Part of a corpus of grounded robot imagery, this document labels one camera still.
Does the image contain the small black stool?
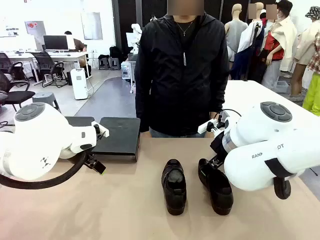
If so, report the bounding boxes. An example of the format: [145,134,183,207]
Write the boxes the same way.
[109,57,121,71]
[97,55,111,71]

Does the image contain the white equipment cart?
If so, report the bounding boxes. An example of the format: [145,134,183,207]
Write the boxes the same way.
[120,60,137,95]

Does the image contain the mannequin in grey tank top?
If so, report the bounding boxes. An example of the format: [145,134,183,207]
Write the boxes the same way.
[224,3,249,62]

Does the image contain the neon yellow trousers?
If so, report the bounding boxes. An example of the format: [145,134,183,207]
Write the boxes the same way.
[301,73,320,117]

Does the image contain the white air purifier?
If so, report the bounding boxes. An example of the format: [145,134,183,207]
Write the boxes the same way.
[70,67,89,101]

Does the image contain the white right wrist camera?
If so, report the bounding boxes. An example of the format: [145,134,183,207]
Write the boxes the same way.
[197,117,227,134]

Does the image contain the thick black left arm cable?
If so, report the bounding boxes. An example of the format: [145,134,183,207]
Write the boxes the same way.
[0,149,88,190]

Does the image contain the grey plastic stool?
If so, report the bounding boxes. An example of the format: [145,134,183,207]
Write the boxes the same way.
[31,91,62,114]

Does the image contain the grey plastic bin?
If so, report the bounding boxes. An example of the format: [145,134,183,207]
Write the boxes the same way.
[273,80,292,94]

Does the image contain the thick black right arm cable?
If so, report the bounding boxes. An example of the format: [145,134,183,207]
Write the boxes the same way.
[273,174,293,200]

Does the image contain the black shoe stand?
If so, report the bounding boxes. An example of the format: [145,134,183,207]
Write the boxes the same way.
[63,115,96,129]
[90,116,142,163]

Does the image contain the black backpack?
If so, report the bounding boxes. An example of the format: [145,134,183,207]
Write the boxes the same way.
[108,45,124,59]

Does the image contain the person in black jacket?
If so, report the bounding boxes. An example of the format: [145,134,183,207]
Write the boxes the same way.
[134,8,230,139]

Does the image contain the plaid shirt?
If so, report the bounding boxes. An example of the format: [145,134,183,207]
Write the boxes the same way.
[306,31,320,74]

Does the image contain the white office desk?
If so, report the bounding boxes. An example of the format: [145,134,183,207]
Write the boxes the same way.
[0,50,90,84]

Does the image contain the white wall panel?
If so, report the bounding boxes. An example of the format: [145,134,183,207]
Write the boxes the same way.
[80,11,104,41]

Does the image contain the silver cross necklace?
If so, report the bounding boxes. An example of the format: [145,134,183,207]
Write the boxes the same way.
[175,20,195,37]

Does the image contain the person's right forearm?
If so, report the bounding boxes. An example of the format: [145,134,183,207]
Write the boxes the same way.
[134,82,152,133]

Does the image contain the white table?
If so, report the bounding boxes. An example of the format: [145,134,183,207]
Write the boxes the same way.
[223,79,320,121]

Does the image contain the seated person in brown shirt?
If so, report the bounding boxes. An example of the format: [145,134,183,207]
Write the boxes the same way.
[63,30,88,53]

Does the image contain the black tripod pole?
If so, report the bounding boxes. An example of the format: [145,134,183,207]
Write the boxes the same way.
[242,21,262,82]

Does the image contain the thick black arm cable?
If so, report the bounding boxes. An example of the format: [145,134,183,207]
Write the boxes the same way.
[0,149,88,190]
[273,174,293,200]

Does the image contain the mannequin in red top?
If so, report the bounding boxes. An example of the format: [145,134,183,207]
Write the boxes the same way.
[261,0,298,85]

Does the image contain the mannequin in white blue jacket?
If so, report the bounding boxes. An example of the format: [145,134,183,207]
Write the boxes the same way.
[229,1,266,81]

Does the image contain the black strap shoe grey insole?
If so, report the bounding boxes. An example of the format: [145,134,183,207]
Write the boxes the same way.
[161,158,188,217]

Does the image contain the black office chair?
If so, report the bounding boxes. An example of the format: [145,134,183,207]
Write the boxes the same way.
[0,52,25,81]
[0,71,36,113]
[31,51,69,89]

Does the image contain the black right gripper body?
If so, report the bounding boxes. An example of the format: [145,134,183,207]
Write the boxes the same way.
[209,130,230,162]

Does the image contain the mannequin with bucket hat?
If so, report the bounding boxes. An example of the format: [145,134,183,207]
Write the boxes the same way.
[289,6,320,99]

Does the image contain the person's left forearm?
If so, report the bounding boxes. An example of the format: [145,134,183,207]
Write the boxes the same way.
[207,72,230,118]

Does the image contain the black computer monitor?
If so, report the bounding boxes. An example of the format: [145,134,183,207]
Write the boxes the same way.
[42,34,69,52]

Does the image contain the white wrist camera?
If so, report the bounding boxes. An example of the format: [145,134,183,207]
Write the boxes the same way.
[197,117,227,134]
[90,120,110,139]

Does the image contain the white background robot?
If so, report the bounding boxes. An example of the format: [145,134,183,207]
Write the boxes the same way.
[125,23,143,55]

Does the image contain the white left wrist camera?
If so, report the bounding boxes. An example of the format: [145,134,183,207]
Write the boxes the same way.
[90,120,110,139]

